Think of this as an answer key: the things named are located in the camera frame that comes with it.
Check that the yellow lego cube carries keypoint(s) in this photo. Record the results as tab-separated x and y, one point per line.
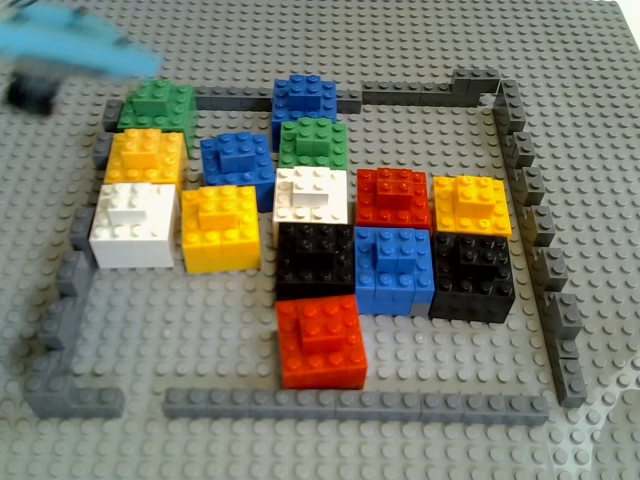
220	235
145	155
472	205

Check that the blue lego cube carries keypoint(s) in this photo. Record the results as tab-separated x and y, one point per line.
392	270
304	97
235	160

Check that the red lego cube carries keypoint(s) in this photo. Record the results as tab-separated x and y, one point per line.
320	345
392	200

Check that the black lego cube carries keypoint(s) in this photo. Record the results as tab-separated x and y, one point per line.
472	280
315	265

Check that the green lego cube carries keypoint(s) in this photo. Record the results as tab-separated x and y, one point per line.
160	105
312	142

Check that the white lego cube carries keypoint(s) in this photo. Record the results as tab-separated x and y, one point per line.
310	195
132	235

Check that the teal right gripper finger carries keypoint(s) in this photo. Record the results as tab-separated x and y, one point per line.
100	60

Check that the teal left gripper finger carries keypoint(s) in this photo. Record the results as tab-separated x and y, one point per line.
60	22

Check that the grey lego baseplate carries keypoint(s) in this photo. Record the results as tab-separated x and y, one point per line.
200	325

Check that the dark grey brick wall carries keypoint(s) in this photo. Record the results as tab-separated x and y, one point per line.
230	98
410	95
350	405
570	380

